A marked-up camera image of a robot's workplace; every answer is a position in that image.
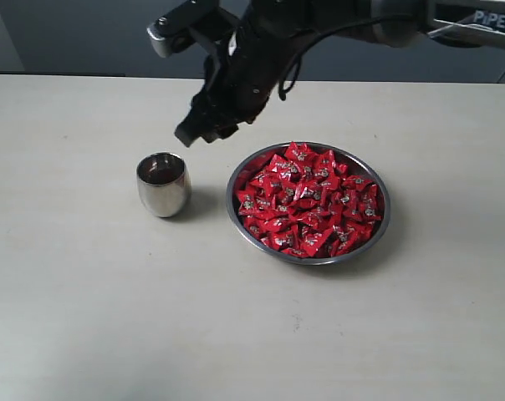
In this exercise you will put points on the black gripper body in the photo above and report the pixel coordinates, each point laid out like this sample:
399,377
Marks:
253,60

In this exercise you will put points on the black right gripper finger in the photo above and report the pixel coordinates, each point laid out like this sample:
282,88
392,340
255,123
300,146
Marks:
212,130

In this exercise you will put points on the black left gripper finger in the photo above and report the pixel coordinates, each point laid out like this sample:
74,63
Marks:
195,126

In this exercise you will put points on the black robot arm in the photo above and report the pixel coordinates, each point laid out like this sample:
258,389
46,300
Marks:
396,24

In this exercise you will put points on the stainless steel cup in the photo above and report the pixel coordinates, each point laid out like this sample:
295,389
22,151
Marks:
163,183

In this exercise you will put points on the stainless steel plate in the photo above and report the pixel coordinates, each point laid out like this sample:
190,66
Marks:
296,198

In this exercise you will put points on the red wrapped candy left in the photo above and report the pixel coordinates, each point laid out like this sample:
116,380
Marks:
248,204

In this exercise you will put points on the red wrapped candy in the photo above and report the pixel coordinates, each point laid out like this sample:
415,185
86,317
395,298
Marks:
369,209
248,204
300,152
311,243

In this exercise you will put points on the red wrapped candy top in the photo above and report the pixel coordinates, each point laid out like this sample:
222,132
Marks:
300,152

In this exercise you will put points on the red wrapped candy front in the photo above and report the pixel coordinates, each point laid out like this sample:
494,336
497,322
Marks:
311,243

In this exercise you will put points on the red wrapped candy right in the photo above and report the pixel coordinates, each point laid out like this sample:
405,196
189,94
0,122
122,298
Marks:
369,209

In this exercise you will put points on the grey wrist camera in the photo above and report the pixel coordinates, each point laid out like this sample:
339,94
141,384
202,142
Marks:
170,33

